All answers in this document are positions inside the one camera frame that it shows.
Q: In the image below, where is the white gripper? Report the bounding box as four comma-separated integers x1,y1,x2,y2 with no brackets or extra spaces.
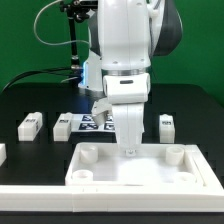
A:
109,101,146,158

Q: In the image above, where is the white desk top tray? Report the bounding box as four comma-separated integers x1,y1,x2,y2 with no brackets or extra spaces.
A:
65,143,204,186

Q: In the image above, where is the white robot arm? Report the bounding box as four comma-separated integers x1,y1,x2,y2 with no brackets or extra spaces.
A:
79,0,182,156

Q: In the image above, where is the white marker tag plate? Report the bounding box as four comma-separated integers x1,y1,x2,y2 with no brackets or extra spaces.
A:
69,114,115,133

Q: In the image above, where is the white L-shaped corner fence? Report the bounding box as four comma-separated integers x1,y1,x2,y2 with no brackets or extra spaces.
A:
0,145,224,212

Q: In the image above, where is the white block at left edge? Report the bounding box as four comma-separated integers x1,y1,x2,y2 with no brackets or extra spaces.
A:
0,143,7,166

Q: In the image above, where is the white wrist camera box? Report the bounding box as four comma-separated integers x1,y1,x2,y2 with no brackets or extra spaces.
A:
103,73,150,104

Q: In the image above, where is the black cable bundle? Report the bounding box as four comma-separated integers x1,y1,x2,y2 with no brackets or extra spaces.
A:
0,67,83,94

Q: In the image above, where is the grey looped cable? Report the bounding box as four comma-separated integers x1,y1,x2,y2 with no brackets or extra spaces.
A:
33,0,90,47

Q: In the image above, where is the black camera stand pole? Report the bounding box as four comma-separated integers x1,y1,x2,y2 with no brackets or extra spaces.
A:
60,0,98,86

